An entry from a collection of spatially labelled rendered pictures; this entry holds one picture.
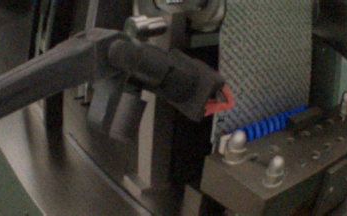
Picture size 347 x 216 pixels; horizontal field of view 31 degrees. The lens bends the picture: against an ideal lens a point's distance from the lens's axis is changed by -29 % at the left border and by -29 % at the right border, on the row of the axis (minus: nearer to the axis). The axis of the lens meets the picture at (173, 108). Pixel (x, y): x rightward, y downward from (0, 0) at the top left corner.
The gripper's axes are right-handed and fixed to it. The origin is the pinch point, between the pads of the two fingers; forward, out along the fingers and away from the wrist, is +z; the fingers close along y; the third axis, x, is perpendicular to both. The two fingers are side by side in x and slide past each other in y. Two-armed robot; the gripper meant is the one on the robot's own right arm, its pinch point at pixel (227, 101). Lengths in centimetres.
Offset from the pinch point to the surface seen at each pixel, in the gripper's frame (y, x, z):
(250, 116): 0.2, -0.5, 6.0
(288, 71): 0.2, 9.5, 10.6
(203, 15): -2.9, 10.0, -9.2
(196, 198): 1.1, -15.3, 4.2
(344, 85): -151, 22, 254
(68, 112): -37.0, -19.1, 2.4
